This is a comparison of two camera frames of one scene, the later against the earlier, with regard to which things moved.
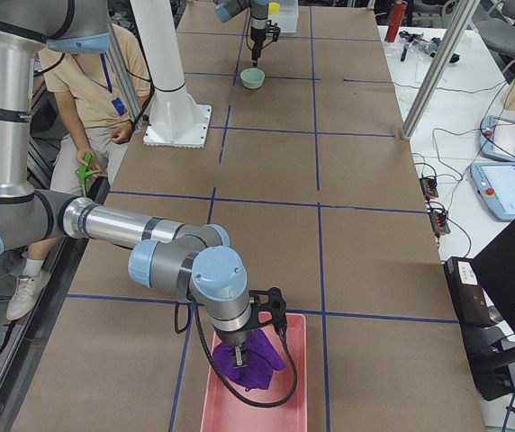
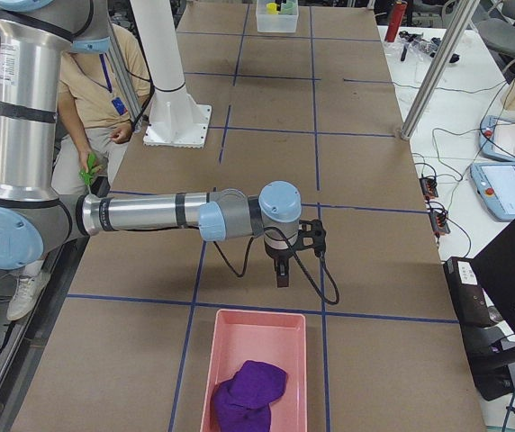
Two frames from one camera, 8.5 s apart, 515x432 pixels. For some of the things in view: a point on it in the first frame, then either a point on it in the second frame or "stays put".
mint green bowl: [252, 77] to [289, 8]
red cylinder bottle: [398, 12] stays put
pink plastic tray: [223, 411] stays put
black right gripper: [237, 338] to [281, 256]
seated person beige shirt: [99, 82] stays put
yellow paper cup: [274, 7] stays put
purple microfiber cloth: [262, 359] to [243, 403]
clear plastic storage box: [287, 18] stays put
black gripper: [275, 305] to [311, 235]
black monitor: [500, 298] stays put
